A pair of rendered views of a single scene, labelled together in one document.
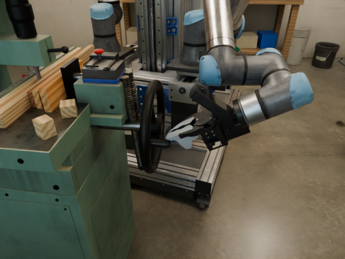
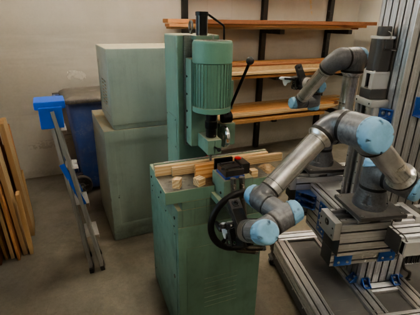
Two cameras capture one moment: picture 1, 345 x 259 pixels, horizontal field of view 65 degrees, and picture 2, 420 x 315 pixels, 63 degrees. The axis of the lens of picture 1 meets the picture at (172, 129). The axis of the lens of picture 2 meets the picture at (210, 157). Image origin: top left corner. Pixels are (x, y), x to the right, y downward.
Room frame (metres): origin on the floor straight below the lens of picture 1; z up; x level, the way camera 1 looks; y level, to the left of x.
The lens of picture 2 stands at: (-0.01, -0.96, 1.59)
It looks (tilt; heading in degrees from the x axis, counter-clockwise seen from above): 22 degrees down; 61
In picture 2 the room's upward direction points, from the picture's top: 1 degrees clockwise
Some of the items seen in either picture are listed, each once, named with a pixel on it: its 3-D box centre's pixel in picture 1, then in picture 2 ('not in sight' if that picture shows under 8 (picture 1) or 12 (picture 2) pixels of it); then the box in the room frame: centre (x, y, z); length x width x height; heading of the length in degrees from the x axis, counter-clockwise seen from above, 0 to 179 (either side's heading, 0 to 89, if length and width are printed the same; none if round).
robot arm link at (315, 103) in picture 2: not in sight; (312, 101); (1.60, 0.61, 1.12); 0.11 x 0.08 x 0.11; 175
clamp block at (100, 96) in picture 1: (107, 89); (232, 182); (0.75, 0.20, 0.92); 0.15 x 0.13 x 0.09; 173
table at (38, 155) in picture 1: (82, 100); (224, 183); (0.76, 0.28, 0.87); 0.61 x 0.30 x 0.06; 173
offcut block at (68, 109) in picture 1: (68, 108); (199, 180); (0.63, 0.27, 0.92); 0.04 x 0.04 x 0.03; 17
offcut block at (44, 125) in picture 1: (44, 127); (177, 182); (0.53, 0.30, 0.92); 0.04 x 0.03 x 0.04; 50
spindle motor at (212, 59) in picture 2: not in sight; (212, 77); (0.75, 0.39, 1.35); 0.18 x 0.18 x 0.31
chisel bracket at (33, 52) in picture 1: (25, 52); (209, 144); (0.76, 0.41, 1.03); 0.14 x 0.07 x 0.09; 83
